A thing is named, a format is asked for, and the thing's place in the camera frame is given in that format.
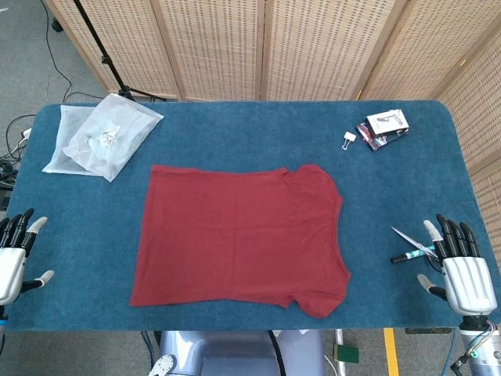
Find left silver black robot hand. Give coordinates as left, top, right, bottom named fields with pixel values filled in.
left=0, top=208, right=55, bottom=307

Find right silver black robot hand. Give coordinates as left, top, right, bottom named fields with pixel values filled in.
left=416, top=214, right=498, bottom=316

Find red t-shirt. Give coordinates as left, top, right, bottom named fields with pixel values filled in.
left=129, top=163, right=351, bottom=319

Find black marker with teal label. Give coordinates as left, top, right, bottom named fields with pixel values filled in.
left=390, top=244, right=438, bottom=264

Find flat translucent plastic bag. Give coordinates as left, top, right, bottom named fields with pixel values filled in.
left=41, top=103, right=103, bottom=176

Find white pole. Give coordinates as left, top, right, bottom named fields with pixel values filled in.
left=334, top=328, right=348, bottom=376

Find green block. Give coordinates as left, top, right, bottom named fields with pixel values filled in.
left=333, top=345, right=359, bottom=364

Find dark box with red print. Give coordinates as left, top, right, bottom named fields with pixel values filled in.
left=355, top=121, right=410, bottom=153

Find plastic bag with white garment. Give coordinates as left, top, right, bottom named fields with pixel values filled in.
left=62, top=92, right=164, bottom=183

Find white and black box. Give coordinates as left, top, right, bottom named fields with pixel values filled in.
left=364, top=109, right=410, bottom=138

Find black tripod stand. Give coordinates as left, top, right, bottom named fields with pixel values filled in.
left=72, top=0, right=168, bottom=102

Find silver-blue robot torso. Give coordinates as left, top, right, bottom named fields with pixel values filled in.
left=158, top=331, right=326, bottom=376

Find blue carpet table cover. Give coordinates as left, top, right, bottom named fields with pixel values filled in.
left=3, top=99, right=497, bottom=333

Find black-handled scissors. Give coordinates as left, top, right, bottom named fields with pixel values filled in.
left=391, top=226, right=445, bottom=272

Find black cable bundle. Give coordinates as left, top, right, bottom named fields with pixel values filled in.
left=0, top=113, right=37, bottom=193

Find white metal bracket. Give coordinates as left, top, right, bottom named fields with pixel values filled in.
left=148, top=354, right=177, bottom=376

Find black torso cable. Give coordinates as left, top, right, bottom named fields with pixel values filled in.
left=268, top=331, right=286, bottom=376

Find thin black floor cable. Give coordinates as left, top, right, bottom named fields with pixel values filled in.
left=38, top=0, right=106, bottom=103

